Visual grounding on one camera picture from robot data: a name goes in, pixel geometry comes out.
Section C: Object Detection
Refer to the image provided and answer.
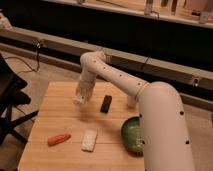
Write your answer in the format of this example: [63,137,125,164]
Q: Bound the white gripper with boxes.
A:
[73,70,96,106]

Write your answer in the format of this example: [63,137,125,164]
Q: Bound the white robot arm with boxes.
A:
[74,51,195,171]

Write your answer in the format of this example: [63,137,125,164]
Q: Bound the green ceramic bowl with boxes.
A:
[121,117,143,155]

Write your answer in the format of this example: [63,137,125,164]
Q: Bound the black rectangular block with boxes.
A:
[100,95,112,113]

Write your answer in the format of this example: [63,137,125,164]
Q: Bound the white rectangular sponge block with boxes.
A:
[81,130,97,152]

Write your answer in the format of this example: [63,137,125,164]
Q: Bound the orange carrot toy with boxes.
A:
[47,133,71,146]

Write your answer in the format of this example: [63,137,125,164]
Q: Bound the black office chair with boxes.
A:
[0,54,38,145]

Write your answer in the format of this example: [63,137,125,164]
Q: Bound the black floor cable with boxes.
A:
[3,42,44,75]

